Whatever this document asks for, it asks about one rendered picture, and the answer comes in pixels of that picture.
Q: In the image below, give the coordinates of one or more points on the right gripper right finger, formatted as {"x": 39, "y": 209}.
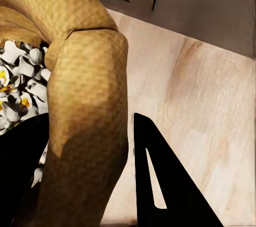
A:
{"x": 186, "y": 206}

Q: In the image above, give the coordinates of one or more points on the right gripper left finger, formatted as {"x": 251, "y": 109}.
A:
{"x": 20, "y": 151}

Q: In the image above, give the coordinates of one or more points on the popcorn bag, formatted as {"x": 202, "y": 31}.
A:
{"x": 87, "y": 101}

